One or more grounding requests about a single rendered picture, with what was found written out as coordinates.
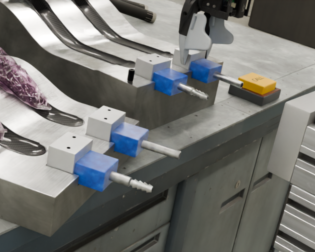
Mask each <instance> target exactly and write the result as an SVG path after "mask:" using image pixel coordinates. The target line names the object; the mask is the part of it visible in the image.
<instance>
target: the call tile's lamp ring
mask: <svg viewBox="0 0 315 252"><path fill-rule="evenodd" d="M241 89H244V90H246V91H249V92H251V93H254V94H256V95H259V96H261V97H266V96H268V95H270V94H273V93H275V92H277V91H280V90H281V89H279V88H277V87H275V90H272V91H270V92H268V93H265V94H263V95H262V94H259V93H257V92H254V91H252V90H249V89H247V88H244V87H242V88H241Z"/></svg>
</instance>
